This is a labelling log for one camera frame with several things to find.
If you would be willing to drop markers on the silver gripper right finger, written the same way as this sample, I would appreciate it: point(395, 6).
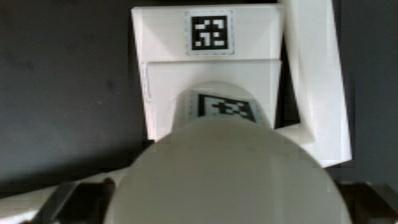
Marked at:
point(372, 202)

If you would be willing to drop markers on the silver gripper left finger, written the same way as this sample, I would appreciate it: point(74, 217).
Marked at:
point(77, 203)

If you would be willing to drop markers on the white lamp bulb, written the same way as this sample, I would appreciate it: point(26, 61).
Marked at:
point(225, 173)

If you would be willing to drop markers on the white lamp base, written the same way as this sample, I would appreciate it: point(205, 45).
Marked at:
point(207, 43)

